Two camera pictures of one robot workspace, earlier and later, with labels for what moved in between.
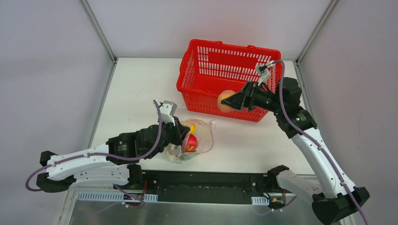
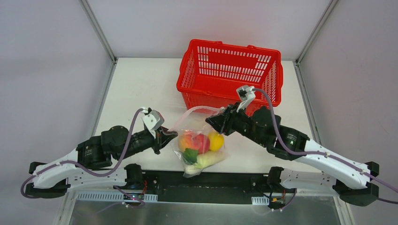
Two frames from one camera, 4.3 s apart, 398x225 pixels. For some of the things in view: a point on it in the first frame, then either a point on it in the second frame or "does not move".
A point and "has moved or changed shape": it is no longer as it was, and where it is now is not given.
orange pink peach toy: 223,95 → 187,140
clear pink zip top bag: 200,139 has moved or changed shape
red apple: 192,143 → 202,142
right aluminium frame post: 311,39 does not move
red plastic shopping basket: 208,68 does not move
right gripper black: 249,98 → 227,121
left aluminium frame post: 100,31 does not move
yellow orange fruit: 193,129 → 216,141
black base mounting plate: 210,187 does not move
